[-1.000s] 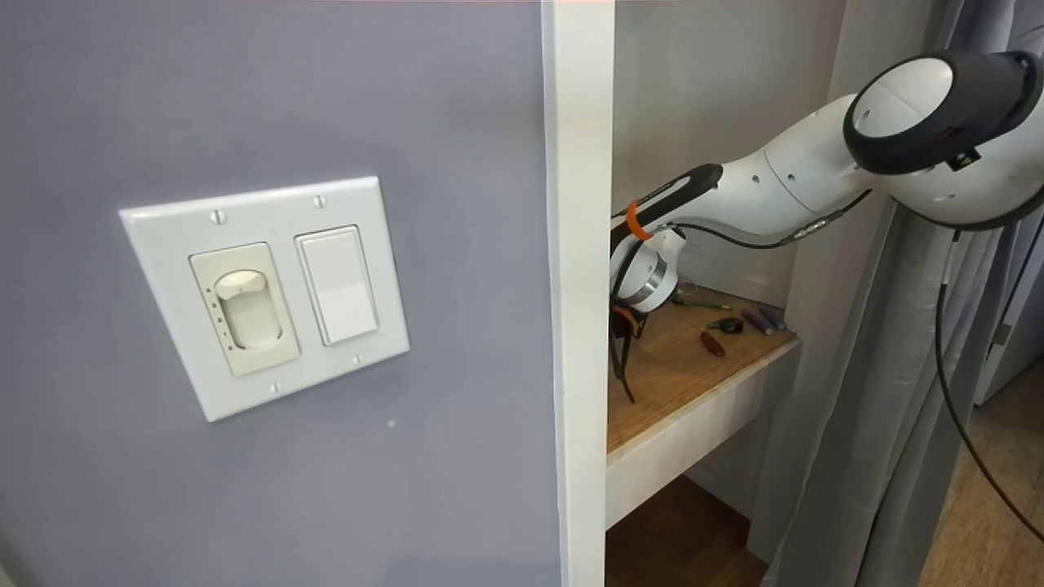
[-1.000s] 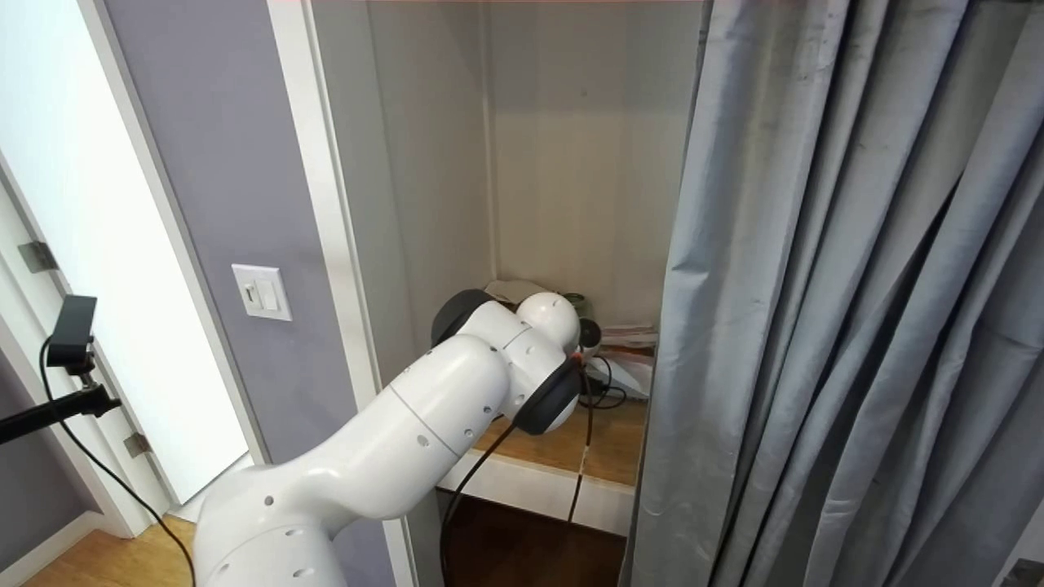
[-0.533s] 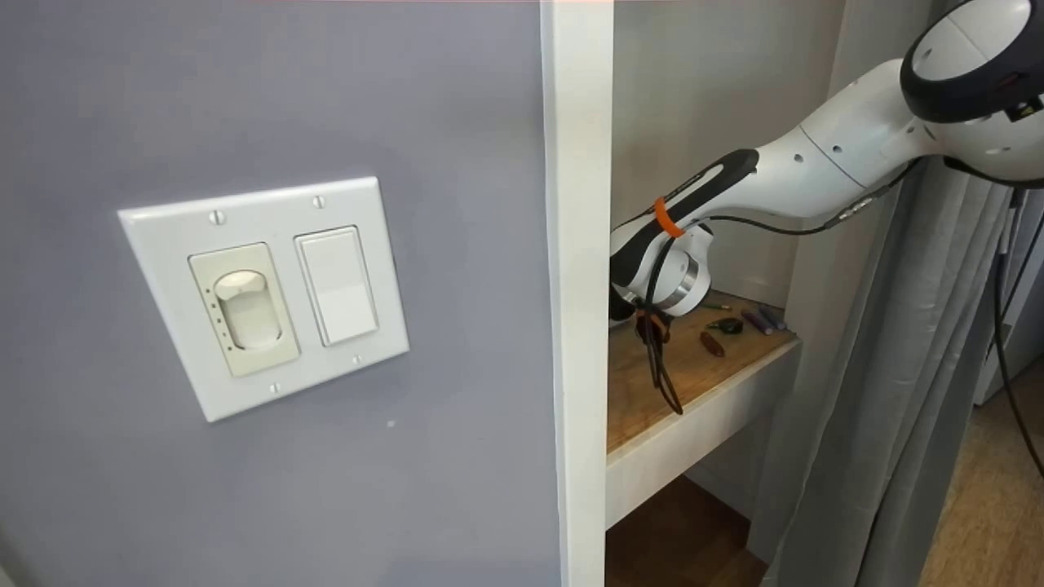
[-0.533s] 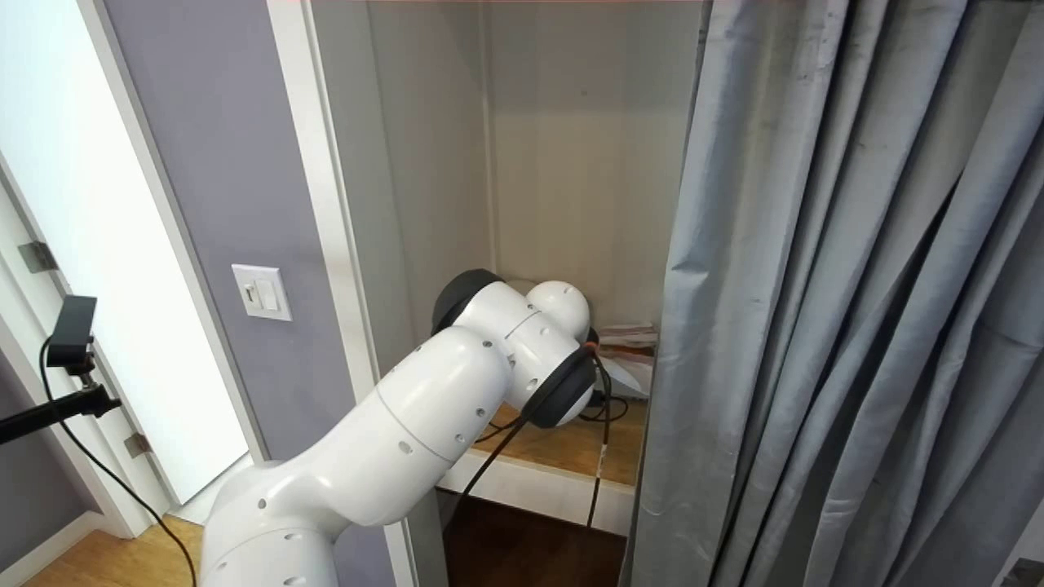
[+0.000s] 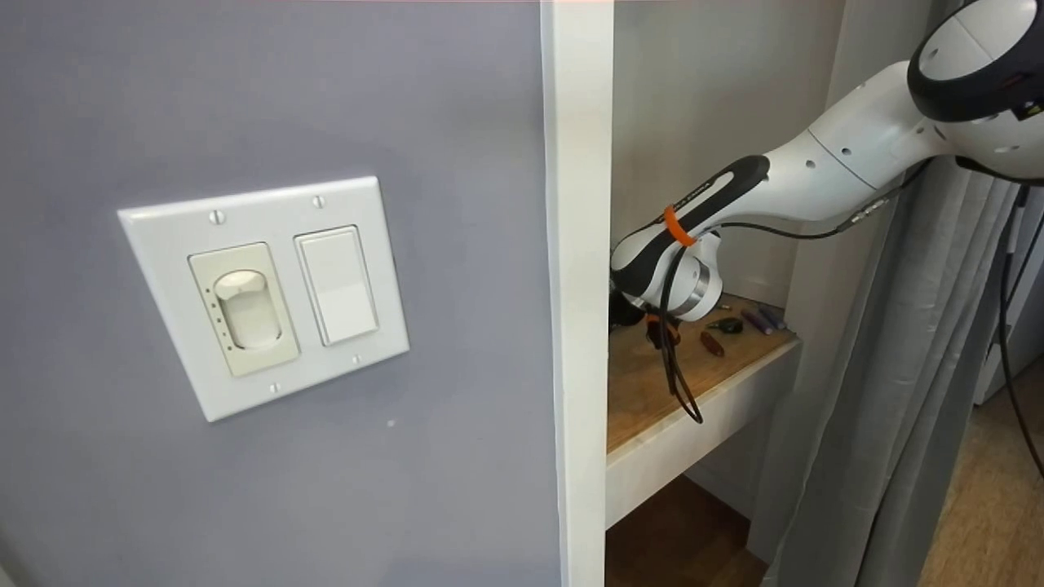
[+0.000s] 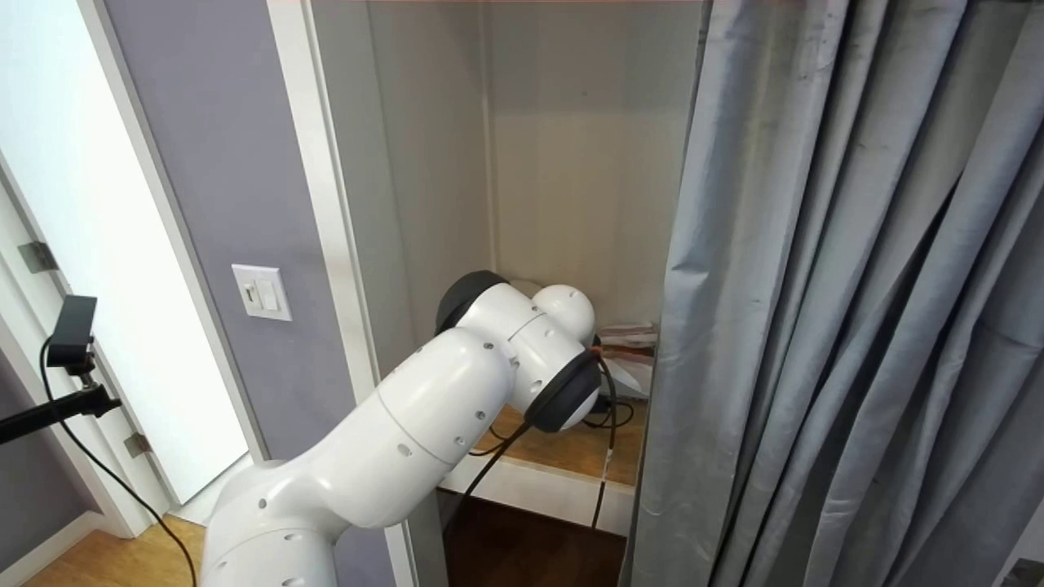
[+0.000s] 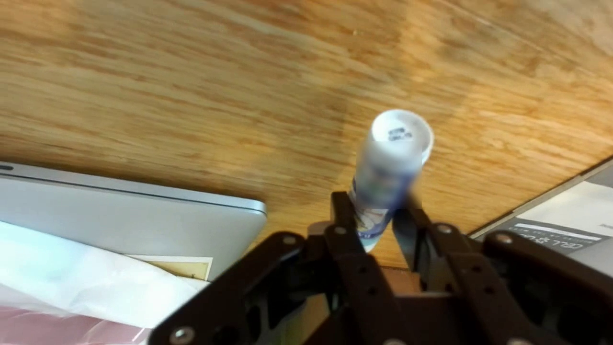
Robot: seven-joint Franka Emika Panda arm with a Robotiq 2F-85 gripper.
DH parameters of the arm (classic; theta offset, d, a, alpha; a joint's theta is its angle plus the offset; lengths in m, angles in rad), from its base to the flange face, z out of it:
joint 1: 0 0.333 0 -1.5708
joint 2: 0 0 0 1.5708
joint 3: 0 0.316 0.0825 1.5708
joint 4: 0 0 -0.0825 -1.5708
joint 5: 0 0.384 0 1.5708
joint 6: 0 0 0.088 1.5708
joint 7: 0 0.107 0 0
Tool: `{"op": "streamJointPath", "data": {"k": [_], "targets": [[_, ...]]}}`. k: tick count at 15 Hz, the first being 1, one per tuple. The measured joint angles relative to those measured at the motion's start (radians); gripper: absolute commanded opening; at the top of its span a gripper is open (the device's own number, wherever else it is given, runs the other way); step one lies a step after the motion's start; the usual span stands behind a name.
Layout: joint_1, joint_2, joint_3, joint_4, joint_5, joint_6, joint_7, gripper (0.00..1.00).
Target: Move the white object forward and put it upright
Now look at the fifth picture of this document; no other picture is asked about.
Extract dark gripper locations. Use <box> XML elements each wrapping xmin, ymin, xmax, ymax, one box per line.
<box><xmin>611</xmin><ymin>288</ymin><xmax>646</xmax><ymax>332</ymax></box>

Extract wooden shelf with white edge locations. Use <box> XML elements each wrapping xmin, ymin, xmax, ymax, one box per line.
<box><xmin>604</xmin><ymin>291</ymin><xmax>805</xmax><ymax>534</ymax></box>

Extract purple pen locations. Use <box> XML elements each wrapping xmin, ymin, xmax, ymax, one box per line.
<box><xmin>744</xmin><ymin>303</ymin><xmax>788</xmax><ymax>332</ymax></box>

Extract white door trim post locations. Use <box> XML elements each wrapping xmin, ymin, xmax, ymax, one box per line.
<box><xmin>540</xmin><ymin>0</ymin><xmax>618</xmax><ymax>587</ymax></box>

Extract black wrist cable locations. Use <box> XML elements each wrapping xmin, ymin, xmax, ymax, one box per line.
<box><xmin>644</xmin><ymin>174</ymin><xmax>927</xmax><ymax>430</ymax></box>

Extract orange cable tie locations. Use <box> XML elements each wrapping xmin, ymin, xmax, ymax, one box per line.
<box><xmin>659</xmin><ymin>205</ymin><xmax>700</xmax><ymax>247</ymax></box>

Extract white rocker switch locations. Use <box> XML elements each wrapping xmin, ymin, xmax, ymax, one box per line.
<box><xmin>291</xmin><ymin>222</ymin><xmax>382</xmax><ymax>352</ymax></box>

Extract cream dimmer slider switch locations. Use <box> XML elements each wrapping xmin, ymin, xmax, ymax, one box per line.
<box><xmin>185</xmin><ymin>237</ymin><xmax>303</xmax><ymax>382</ymax></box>

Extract black hanging cable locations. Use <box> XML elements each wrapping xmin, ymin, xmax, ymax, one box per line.
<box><xmin>989</xmin><ymin>181</ymin><xmax>1044</xmax><ymax>483</ymax></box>

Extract white light switch plate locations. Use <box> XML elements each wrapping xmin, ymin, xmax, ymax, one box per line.
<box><xmin>113</xmin><ymin>174</ymin><xmax>415</xmax><ymax>424</ymax></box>

